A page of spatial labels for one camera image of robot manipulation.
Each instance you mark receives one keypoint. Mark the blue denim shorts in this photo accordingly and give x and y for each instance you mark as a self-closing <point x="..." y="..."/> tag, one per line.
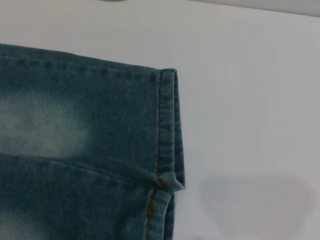
<point x="75" y="125"/>

